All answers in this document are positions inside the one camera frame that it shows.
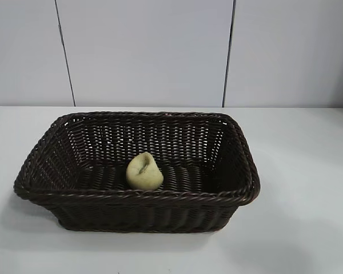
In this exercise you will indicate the pale yellow egg yolk pastry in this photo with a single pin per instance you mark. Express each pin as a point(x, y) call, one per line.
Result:
point(144, 175)

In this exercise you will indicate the dark brown wicker basket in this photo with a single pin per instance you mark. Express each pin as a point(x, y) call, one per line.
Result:
point(188, 208)

